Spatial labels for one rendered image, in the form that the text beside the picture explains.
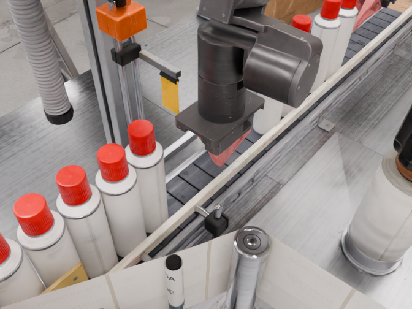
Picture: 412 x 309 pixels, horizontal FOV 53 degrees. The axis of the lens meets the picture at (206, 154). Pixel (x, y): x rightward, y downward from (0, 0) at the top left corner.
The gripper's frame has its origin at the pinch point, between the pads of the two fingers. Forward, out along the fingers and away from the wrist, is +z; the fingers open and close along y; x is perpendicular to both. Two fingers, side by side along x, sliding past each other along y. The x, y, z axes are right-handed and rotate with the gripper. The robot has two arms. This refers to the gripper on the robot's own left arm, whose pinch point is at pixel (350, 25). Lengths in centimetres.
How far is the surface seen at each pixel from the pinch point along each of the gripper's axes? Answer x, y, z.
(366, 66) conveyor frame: 9.2, 5.2, 5.3
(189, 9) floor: 153, -157, 3
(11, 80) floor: 54, -173, 85
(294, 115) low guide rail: -16.3, 4.1, 21.7
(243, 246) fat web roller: -55, 18, 33
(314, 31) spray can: -14.3, -1.4, 6.1
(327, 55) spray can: -10.6, 2.1, 8.7
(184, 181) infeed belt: -33, -2, 40
